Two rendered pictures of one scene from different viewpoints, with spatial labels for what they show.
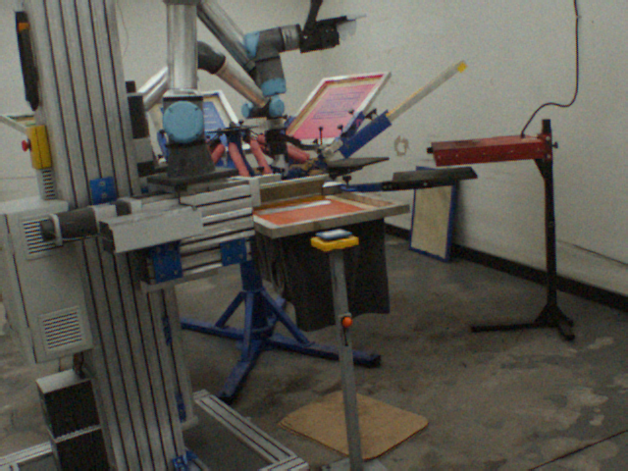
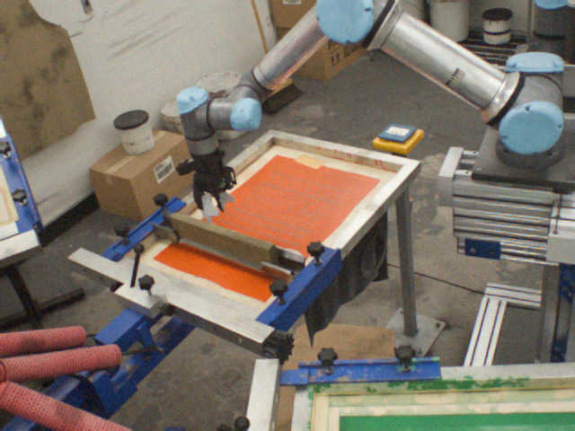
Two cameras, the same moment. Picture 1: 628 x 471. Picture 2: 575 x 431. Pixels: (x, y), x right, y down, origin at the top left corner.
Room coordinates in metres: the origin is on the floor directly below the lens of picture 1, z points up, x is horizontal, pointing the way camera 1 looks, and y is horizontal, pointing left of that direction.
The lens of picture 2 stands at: (3.58, 1.47, 2.10)
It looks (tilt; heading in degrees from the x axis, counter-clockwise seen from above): 35 degrees down; 242
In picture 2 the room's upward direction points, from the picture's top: 11 degrees counter-clockwise
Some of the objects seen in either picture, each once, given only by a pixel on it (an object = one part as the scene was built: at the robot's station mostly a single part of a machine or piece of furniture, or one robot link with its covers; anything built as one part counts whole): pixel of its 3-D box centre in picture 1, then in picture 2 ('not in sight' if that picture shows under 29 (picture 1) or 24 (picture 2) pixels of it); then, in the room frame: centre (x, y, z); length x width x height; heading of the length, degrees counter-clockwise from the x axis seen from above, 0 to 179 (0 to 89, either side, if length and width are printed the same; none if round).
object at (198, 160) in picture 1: (189, 157); (553, 44); (2.07, 0.35, 1.31); 0.15 x 0.15 x 0.10
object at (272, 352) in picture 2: not in sight; (275, 345); (3.16, 0.50, 1.02); 0.07 x 0.06 x 0.07; 21
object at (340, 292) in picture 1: (345, 362); (405, 244); (2.29, -0.08, 0.48); 0.22 x 0.22 x 0.96; 21
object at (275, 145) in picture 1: (276, 141); (211, 170); (3.05, 0.11, 1.26); 0.09 x 0.08 x 0.12; 111
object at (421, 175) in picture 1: (355, 186); not in sight; (3.74, -0.28, 0.91); 1.34 x 0.40 x 0.08; 81
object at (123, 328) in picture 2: not in sight; (130, 325); (3.39, 0.20, 1.02); 0.17 x 0.06 x 0.05; 21
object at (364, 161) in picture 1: (311, 178); not in sight; (4.37, -0.05, 0.91); 1.34 x 0.40 x 0.08; 141
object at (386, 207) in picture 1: (306, 208); (270, 214); (2.87, 0.01, 0.97); 0.79 x 0.58 x 0.04; 21
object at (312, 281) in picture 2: not in sight; (302, 290); (2.99, 0.35, 0.98); 0.30 x 0.05 x 0.07; 21
